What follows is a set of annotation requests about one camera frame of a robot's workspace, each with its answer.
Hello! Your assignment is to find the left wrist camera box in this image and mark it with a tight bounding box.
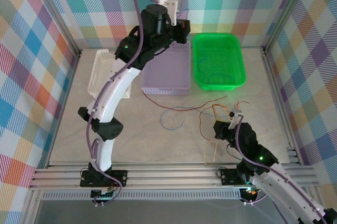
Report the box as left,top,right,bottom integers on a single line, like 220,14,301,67
155,0,183,26

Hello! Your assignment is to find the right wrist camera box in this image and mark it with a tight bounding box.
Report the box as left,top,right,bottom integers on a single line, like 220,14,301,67
228,109,244,130

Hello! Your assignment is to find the slotted cable duct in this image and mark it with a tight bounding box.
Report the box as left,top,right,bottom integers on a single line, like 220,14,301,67
41,191,243,201

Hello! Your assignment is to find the aluminium front rail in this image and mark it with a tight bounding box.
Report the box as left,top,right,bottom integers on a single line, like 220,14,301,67
28,162,321,191

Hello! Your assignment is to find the green plastic basket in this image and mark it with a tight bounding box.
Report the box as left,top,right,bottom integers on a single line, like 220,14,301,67
193,33,247,92

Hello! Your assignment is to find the aluminium frame post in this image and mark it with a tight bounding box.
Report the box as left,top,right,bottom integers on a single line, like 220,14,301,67
28,0,81,57
262,0,316,54

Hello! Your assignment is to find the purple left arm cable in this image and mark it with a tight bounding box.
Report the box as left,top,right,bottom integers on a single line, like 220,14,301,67
86,0,160,206

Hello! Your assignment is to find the controller circuit board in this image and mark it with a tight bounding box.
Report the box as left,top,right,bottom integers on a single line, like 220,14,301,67
241,187,260,199
91,189,118,200

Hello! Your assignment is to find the grey metal panel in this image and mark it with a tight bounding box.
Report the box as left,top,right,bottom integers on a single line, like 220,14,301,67
33,199,290,224

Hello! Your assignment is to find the thin blue cable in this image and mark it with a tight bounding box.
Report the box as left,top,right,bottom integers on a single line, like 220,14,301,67
160,106,197,132
197,54,239,85

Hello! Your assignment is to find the white plastic basket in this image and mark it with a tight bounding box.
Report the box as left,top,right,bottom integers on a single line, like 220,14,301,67
87,49,132,100

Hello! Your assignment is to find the purple plastic basket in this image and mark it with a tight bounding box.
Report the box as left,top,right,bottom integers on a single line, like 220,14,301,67
141,41,192,96

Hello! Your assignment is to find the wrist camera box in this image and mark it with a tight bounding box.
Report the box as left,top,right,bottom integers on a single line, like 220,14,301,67
155,0,183,26
228,109,244,130

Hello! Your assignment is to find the aluminium side rail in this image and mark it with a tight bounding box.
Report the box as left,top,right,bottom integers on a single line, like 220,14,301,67
260,46,303,167
47,48,82,169

